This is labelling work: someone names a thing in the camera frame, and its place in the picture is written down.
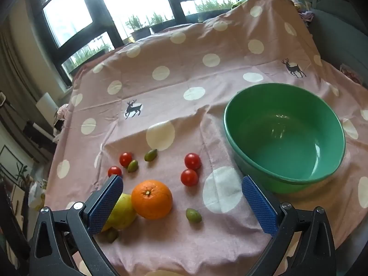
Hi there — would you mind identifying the white plastic bag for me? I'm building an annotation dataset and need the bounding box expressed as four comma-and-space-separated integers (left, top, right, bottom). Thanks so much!
28, 180, 46, 212

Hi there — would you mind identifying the long planter with greenery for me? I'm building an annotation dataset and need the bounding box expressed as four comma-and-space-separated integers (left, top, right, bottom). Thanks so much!
184, 0, 239, 15

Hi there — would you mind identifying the orange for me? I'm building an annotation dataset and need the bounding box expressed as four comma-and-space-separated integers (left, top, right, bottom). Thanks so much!
131, 180, 173, 221

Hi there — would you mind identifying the green plastic bowl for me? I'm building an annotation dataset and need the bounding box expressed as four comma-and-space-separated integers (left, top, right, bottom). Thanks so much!
223, 83, 346, 194

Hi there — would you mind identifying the potted green plant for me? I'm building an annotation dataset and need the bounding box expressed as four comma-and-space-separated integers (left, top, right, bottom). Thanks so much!
149, 11, 174, 33
126, 14, 151, 41

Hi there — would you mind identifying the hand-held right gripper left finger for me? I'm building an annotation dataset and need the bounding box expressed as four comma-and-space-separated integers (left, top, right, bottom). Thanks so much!
27, 174, 124, 276

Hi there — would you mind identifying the dark wooden chair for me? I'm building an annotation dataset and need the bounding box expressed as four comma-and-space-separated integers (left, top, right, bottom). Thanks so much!
0, 178, 31, 265

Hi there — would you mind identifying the yellow-green pear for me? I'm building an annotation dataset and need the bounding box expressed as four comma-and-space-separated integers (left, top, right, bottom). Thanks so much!
101, 193, 138, 232

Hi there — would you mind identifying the dark-framed window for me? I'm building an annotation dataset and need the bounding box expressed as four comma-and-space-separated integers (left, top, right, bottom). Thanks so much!
24, 0, 242, 87

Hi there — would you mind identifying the grey sofa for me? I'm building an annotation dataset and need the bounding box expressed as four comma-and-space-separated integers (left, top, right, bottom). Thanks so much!
308, 0, 368, 87

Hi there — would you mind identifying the pink polka-dot tablecloth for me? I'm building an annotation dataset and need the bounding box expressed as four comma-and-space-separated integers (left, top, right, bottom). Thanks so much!
46, 0, 368, 276

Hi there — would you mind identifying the floral printed cushion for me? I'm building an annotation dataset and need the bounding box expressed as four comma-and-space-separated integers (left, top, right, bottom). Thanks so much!
339, 63, 363, 85

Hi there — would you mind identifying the pile of colourful cloths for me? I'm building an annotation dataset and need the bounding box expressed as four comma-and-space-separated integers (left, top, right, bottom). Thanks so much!
292, 0, 314, 22

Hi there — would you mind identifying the black box-shaped object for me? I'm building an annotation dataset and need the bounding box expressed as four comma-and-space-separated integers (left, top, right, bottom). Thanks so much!
23, 121, 56, 150

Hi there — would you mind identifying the framed wall picture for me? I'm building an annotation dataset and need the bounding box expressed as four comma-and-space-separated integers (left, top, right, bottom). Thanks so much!
0, 145, 22, 166

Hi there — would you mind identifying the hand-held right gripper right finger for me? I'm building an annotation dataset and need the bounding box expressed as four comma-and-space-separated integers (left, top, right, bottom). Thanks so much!
241, 175, 337, 276

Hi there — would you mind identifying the white pink cloth bundle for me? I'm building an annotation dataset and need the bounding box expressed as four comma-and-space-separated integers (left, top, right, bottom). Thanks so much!
53, 105, 69, 143

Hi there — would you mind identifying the green houseplant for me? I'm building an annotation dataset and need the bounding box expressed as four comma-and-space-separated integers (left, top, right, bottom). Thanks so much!
14, 162, 32, 184

